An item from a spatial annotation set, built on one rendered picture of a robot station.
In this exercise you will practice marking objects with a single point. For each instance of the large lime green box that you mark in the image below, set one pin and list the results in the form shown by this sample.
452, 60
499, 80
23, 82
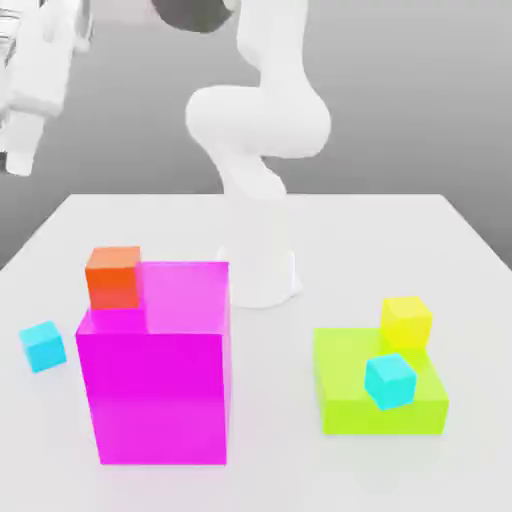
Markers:
344, 384

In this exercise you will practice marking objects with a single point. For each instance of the small orange cube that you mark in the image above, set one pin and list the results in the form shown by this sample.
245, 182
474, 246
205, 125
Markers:
114, 280

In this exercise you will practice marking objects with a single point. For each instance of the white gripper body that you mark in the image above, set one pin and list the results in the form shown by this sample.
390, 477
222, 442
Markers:
38, 76

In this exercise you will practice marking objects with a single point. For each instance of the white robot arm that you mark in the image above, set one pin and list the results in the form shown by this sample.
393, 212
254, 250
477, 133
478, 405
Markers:
260, 120

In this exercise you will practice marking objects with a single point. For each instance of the small cyan cube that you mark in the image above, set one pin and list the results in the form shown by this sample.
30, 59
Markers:
390, 382
43, 348

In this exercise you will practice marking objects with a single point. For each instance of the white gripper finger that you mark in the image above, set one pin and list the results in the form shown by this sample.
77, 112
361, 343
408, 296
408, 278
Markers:
24, 144
2, 132

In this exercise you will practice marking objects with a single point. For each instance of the large magenta box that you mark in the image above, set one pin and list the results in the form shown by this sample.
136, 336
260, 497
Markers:
160, 396

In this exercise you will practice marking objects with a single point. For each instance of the small yellow cube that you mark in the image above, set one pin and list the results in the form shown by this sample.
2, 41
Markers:
406, 324

